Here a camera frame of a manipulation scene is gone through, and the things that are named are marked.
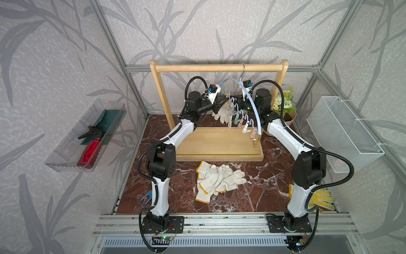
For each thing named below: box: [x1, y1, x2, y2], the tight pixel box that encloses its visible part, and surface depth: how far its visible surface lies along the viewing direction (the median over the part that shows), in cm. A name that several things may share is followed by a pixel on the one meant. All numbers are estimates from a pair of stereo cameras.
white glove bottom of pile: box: [195, 182, 219, 205], surface depth 84 cm
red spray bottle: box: [76, 125, 106, 169], surface depth 60 cm
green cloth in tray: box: [80, 109, 126, 145], surface depth 70 cm
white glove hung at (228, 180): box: [214, 164, 247, 193], surface depth 88 cm
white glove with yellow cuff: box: [196, 160, 229, 195], surface depth 87 cm
